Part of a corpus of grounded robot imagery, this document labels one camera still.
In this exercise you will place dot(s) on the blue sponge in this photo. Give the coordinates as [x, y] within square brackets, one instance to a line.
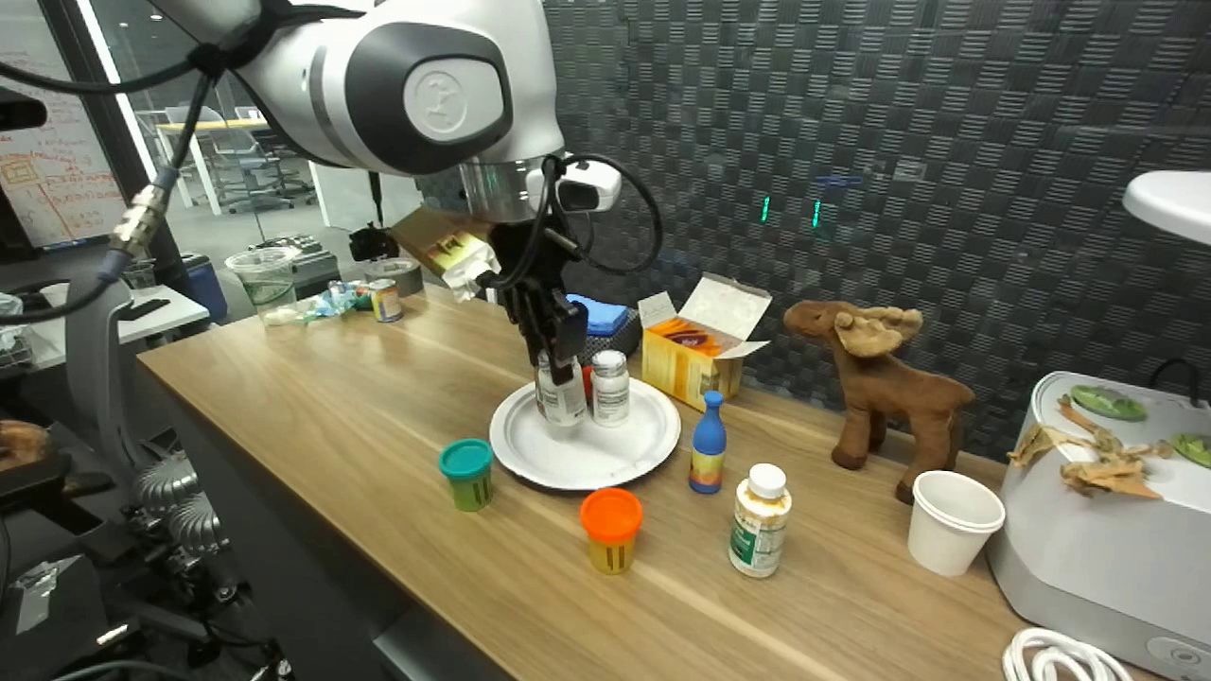
[609, 317]

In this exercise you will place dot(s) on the clear plastic wrappers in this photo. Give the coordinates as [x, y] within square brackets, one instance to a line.
[324, 306]

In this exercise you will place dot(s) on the black desk gadget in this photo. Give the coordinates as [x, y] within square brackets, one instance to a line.
[368, 241]

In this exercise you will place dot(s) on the white hydroponic planter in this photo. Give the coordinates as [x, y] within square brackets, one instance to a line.
[1098, 555]

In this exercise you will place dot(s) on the white paper plate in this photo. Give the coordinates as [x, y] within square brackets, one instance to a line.
[609, 456]

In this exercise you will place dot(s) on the white paper cup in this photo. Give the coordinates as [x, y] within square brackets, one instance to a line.
[952, 525]

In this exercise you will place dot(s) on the white bucket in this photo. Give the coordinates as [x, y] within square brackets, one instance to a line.
[267, 278]

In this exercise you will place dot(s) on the white side desk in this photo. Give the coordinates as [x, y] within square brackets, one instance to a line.
[153, 325]

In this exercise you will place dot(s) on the metal bowl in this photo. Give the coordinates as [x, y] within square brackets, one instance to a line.
[379, 270]

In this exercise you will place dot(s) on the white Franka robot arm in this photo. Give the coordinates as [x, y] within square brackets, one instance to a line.
[316, 77]

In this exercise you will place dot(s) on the orange-lid dough container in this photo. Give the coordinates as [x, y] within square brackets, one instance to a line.
[614, 525]

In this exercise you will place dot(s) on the blue toy bowling pin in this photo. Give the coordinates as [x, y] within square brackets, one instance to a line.
[708, 439]

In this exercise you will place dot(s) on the white pill bottle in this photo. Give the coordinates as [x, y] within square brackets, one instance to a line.
[613, 385]
[563, 412]

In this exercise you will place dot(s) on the green-label white supplement bottle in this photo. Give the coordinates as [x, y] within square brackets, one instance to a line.
[758, 525]

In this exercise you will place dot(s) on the white planter lamp head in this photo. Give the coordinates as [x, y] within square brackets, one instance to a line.
[1174, 206]

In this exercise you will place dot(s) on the teal-lid dough container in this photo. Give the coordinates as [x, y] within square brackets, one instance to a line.
[467, 470]

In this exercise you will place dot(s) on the yellow open cardboard box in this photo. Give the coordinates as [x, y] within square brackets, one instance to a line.
[684, 363]

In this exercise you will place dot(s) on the blue bin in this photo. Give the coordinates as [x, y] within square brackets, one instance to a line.
[201, 291]

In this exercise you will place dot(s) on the brown moose plush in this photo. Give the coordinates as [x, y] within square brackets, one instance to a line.
[894, 392]

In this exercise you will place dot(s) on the dried brown plant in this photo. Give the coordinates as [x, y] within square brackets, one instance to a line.
[1112, 475]

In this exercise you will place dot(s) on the small labelled jar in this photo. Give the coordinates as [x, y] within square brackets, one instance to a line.
[389, 306]

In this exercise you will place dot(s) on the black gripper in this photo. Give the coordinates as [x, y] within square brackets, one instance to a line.
[542, 278]

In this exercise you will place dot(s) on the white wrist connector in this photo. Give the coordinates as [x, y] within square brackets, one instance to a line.
[592, 186]

